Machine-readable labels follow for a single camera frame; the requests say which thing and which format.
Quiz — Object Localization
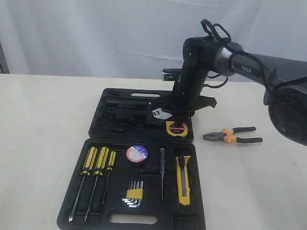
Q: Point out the middle yellow black screwdriver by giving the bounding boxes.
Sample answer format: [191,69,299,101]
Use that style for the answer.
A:
[84,147,109,222]

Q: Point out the orange black combination pliers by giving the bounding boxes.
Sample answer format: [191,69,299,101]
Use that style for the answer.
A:
[202,126,263,144]

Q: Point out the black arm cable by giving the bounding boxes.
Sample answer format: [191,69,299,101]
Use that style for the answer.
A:
[200,19,276,92]

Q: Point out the black plastic tool case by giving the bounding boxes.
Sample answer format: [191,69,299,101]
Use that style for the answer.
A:
[57,88,206,230]

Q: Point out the adjustable wrench silver head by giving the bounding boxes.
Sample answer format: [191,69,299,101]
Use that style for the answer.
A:
[106,107,173,126]

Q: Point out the black electrical tape roll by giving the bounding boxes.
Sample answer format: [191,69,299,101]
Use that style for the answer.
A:
[126,144,149,163]

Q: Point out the yellow black utility knife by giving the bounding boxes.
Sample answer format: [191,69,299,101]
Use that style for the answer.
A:
[176,155,191,206]

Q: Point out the claw hammer black handle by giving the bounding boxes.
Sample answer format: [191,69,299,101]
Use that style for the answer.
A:
[106,94,154,107]

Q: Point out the white backdrop curtain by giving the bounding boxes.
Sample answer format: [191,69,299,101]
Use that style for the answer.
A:
[0,0,307,79]

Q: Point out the hex key set yellow holder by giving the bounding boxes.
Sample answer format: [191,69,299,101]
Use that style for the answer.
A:
[122,181,143,208]

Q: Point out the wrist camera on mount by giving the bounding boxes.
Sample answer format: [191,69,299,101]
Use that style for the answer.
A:
[162,68,182,81]

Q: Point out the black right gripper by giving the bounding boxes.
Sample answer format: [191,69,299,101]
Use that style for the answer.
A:
[172,62,217,126]

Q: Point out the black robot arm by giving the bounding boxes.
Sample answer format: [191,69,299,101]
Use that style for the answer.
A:
[173,36,307,145]

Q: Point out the small yellow black screwdriver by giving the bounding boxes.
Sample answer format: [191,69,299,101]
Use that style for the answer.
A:
[101,151,116,207]

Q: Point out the large yellow black screwdriver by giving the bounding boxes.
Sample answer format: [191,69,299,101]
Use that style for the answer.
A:
[68,147,98,223]

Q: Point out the voltage tester screwdriver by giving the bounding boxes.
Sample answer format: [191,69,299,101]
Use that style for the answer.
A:
[159,148,166,201]

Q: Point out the yellow tape measure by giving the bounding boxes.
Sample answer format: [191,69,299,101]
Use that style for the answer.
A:
[165,121,188,138]

